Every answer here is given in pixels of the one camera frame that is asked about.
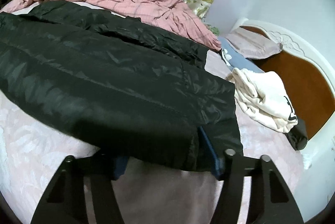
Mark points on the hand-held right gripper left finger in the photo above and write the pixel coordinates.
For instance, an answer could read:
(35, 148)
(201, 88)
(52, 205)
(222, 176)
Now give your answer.
(119, 167)

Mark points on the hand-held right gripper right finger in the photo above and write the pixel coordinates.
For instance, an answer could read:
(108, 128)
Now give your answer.
(209, 153)

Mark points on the black puffer jacket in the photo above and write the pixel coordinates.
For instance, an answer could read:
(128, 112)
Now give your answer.
(104, 77)

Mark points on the white garment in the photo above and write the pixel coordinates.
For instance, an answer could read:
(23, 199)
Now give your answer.
(264, 101)

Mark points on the dark cloth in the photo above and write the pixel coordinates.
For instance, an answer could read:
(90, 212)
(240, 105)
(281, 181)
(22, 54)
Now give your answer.
(297, 137)

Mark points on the blue pillow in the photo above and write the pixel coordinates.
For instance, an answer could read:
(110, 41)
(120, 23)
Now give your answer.
(240, 59)

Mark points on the pink pillow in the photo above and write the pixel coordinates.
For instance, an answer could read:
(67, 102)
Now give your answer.
(253, 43)

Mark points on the green floral cloth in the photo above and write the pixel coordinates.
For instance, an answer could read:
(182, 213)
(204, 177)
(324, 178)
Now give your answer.
(213, 29)

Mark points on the pink checked quilt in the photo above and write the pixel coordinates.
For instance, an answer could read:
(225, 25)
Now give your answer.
(146, 4)

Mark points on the wooden headboard with white frame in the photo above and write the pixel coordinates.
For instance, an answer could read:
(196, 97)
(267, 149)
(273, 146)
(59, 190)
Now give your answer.
(295, 77)

